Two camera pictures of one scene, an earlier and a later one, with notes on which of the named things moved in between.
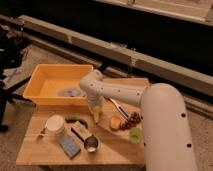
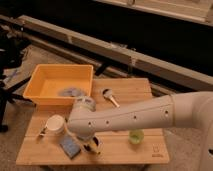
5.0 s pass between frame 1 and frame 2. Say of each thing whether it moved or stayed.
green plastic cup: stayed
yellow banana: moved
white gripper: moved
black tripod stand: stayed
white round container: stayed
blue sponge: stayed
